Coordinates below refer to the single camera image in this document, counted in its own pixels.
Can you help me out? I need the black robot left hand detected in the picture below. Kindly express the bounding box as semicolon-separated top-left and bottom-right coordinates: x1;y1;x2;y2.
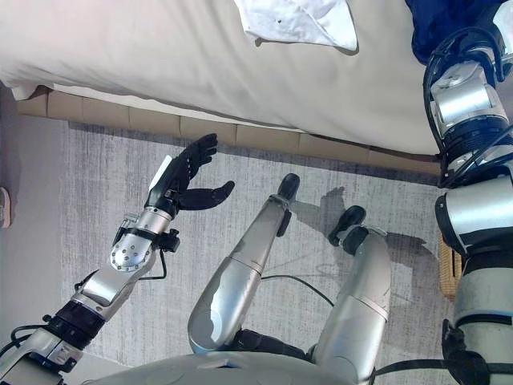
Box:
144;134;236;216

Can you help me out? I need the white garment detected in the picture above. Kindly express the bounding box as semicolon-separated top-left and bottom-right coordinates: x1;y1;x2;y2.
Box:
234;0;359;52

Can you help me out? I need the dark blue garment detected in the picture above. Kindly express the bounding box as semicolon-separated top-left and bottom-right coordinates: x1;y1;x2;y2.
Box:
404;0;506;67

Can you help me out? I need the bed with beige cover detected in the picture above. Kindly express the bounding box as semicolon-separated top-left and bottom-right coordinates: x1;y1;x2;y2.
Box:
0;0;513;157

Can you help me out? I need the brown wicker laundry basket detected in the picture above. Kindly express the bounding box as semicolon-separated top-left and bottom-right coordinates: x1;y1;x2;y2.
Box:
438;230;468;300

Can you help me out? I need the grey streaked area rug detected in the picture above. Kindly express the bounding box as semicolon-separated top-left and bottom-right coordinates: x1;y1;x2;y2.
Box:
59;120;513;385

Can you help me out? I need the silver robot left leg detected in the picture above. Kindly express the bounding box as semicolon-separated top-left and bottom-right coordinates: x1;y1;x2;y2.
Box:
187;172;301;356

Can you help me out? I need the silver robot leg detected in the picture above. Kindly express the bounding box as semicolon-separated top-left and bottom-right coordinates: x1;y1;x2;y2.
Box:
308;205;392;382
187;172;301;356

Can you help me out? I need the pale slipper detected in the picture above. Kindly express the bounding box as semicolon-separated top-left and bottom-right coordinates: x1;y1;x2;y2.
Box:
0;186;17;229

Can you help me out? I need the grey robot torso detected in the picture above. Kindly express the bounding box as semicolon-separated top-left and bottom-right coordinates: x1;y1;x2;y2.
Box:
91;348;378;385

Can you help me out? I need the silver robot right leg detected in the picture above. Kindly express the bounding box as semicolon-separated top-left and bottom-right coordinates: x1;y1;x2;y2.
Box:
308;205;392;382

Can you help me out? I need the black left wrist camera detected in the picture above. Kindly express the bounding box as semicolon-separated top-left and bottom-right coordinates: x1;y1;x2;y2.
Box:
158;228;180;253

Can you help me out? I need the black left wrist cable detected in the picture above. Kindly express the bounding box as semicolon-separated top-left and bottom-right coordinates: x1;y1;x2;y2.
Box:
135;250;168;282

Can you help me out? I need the black floor cable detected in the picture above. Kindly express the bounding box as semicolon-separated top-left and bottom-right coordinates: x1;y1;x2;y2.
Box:
260;274;337;310

